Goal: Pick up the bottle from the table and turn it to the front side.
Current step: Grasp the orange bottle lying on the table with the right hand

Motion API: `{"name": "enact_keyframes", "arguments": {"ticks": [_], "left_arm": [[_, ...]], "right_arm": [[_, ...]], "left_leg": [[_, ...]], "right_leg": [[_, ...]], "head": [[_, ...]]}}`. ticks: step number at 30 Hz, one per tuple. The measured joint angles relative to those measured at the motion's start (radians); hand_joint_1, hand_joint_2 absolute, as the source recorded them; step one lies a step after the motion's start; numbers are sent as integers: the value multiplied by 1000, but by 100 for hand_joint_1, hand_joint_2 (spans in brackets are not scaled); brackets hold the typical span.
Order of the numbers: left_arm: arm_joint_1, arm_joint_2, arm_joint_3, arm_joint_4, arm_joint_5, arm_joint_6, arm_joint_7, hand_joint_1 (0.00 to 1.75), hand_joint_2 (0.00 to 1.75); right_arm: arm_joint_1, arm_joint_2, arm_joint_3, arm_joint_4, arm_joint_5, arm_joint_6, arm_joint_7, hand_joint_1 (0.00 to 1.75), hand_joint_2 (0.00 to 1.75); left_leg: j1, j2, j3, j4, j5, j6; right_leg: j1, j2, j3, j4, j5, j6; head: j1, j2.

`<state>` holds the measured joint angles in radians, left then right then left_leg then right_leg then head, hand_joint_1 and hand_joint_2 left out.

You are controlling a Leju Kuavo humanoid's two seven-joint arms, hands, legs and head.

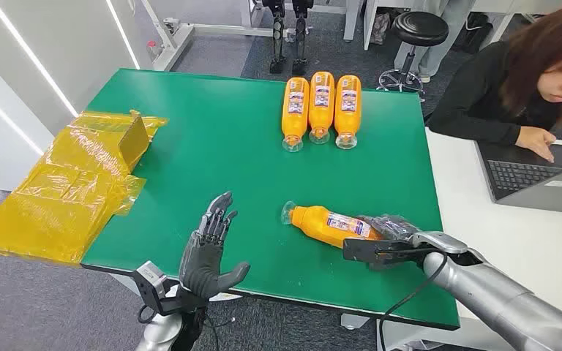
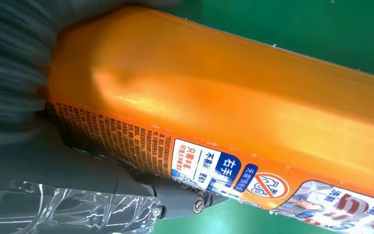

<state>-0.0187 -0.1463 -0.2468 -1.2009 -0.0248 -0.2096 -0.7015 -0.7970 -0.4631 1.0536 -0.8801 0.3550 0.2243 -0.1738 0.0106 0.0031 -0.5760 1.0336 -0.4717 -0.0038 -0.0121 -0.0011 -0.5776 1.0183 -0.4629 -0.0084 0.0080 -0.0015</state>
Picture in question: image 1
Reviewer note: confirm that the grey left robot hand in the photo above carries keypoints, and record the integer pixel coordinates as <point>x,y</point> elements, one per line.
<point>203,261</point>

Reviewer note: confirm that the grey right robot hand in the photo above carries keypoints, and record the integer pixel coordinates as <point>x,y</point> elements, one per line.
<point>391,226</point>

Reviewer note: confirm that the orange juice bottle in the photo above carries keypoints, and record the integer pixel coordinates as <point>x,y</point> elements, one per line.
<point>348,109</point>
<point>321,104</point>
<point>295,111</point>
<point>320,225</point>

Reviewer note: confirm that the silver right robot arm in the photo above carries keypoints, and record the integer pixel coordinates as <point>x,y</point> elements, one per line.
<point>494,295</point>

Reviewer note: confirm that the green table mat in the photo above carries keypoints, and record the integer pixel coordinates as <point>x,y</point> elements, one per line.
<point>213,145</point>

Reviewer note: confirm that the dark grey laptop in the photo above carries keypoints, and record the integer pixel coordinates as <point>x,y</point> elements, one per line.
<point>528,177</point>

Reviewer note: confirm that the yellow film wrapped box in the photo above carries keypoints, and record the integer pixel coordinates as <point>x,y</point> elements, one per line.
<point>67,194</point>

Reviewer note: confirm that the person's hand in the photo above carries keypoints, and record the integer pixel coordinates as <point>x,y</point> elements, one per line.
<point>535,140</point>

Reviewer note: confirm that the standing person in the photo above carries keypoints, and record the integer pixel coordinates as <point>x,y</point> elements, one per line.
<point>443,43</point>

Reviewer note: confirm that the patterned bag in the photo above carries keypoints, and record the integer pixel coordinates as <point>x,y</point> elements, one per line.
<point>380,28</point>

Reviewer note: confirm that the black round stool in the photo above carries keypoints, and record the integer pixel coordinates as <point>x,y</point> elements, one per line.
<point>420,28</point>

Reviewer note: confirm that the black robot leg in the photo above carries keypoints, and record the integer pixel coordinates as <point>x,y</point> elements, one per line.
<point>277,38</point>
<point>301,38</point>

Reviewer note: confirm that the black bag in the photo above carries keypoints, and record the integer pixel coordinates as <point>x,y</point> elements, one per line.
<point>479,31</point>

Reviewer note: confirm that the small red and grey object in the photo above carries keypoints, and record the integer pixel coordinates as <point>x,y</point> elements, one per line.
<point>153,50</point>

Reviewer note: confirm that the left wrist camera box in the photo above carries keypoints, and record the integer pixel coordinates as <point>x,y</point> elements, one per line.
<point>151,283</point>

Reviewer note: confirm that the white metal frame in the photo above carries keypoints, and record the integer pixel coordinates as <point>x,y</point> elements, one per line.
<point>179,41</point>

